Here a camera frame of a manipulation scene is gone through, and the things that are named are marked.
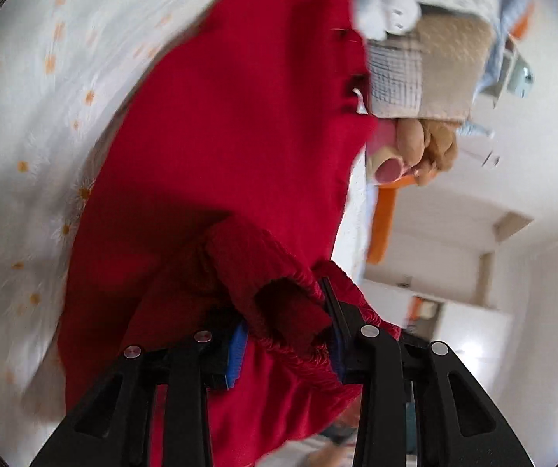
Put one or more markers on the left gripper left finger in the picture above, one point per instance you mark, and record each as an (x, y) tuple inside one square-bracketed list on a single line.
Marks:
[(151, 408)]

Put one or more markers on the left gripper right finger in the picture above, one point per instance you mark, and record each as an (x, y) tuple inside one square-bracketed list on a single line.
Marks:
[(457, 423)]

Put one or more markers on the mint green projector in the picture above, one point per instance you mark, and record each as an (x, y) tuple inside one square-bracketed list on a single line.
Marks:
[(521, 79)]

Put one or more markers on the beige patchwork pillow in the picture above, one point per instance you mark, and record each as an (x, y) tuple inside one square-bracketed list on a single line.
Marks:
[(432, 72)]

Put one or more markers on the white lamb plush toy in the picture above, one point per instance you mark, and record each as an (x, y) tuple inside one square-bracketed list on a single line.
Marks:
[(376, 19)]

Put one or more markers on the white cabinet unit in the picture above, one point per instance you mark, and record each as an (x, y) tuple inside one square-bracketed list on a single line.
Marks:
[(477, 335)]

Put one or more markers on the white daisy bedspread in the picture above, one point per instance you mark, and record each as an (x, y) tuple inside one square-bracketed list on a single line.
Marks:
[(66, 67)]

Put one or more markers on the blue gingham blanket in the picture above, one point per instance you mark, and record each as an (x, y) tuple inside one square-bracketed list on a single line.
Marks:
[(507, 34)]

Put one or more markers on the red garment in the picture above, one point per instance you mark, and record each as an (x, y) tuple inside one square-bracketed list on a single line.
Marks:
[(221, 195)]

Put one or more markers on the pink strawberry bear plush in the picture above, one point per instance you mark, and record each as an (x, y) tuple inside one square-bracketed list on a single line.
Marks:
[(390, 151)]

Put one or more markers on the brown plush toy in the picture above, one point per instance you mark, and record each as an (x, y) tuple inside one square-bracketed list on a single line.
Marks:
[(427, 147)]

